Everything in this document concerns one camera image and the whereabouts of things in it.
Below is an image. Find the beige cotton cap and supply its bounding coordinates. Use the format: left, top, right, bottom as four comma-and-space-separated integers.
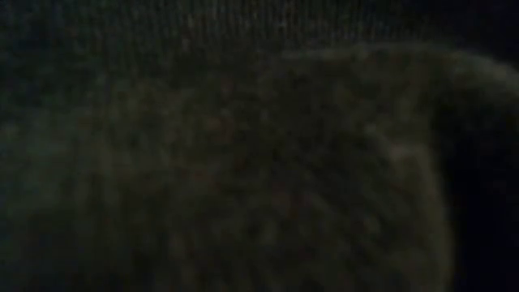
0, 0, 519, 292

